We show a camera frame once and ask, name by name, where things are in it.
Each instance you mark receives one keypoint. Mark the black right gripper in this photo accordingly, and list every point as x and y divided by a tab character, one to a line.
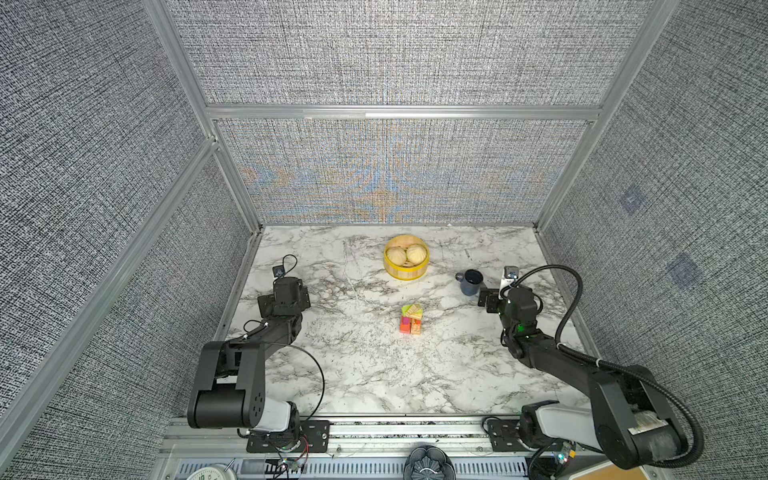
493	295

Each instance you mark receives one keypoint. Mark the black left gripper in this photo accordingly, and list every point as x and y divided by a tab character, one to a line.
266	305

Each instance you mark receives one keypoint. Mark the plain natural wood block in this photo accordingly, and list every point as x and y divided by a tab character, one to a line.
415	326

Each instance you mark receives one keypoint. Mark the green wood block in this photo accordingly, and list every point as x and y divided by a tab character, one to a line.
414	315

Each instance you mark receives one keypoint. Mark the orange wood block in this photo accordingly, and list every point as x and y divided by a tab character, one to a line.
405	325

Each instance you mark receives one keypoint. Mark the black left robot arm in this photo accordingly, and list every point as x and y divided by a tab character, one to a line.
229	388

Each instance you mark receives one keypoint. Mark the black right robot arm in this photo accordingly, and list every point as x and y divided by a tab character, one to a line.
630	418

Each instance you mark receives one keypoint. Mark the dark blue mug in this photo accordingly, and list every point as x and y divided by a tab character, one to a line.
470	281

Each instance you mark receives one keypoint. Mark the right steamed bun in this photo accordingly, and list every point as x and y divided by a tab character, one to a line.
416	254

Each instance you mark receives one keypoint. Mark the steamed bun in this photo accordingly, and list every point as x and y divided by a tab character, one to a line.
416	254
397	256

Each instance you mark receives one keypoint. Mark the yellow bamboo steamer basket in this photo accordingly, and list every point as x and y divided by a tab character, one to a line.
408	272

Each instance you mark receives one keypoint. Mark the left steamed bun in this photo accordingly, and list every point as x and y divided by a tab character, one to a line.
397	256

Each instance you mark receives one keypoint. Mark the white clock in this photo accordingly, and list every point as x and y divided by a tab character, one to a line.
213	472

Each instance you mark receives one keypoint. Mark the black round knob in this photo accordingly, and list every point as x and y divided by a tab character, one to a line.
428	463

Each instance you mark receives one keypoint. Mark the wooden board corner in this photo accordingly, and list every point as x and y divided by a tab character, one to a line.
609	472

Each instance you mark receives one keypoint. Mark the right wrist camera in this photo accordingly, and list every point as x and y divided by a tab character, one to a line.
510	275

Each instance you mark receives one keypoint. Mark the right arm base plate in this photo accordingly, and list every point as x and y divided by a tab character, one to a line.
504	435

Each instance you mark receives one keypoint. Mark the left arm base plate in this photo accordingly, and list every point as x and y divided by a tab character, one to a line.
310	436

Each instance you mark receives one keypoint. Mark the aluminium front rail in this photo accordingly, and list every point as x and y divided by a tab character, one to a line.
350	435

